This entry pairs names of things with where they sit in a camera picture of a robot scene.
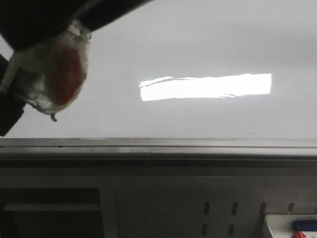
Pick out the white whiteboard marker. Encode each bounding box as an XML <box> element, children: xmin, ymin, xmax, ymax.
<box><xmin>0</xmin><ymin>52</ymin><xmax>18</xmax><ymax>95</ymax></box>

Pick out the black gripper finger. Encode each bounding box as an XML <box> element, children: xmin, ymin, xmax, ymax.
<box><xmin>0</xmin><ymin>0</ymin><xmax>147</xmax><ymax>51</ymax></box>
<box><xmin>0</xmin><ymin>53</ymin><xmax>25</xmax><ymax>137</ymax></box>

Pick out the small red object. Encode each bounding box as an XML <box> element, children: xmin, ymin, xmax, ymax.
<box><xmin>293</xmin><ymin>231</ymin><xmax>307</xmax><ymax>238</ymax></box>

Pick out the white tray with items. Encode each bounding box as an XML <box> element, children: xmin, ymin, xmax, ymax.
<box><xmin>262</xmin><ymin>214</ymin><xmax>317</xmax><ymax>238</ymax></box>

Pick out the blue eraser block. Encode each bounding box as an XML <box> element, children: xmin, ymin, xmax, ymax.
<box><xmin>293</xmin><ymin>220</ymin><xmax>317</xmax><ymax>232</ymax></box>

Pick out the grey slotted panel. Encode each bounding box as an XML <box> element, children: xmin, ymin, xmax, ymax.
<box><xmin>99</xmin><ymin>168</ymin><xmax>317</xmax><ymax>238</ymax></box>

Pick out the aluminium whiteboard frame rail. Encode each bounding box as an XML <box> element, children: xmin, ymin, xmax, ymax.
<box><xmin>0</xmin><ymin>138</ymin><xmax>317</xmax><ymax>158</ymax></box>

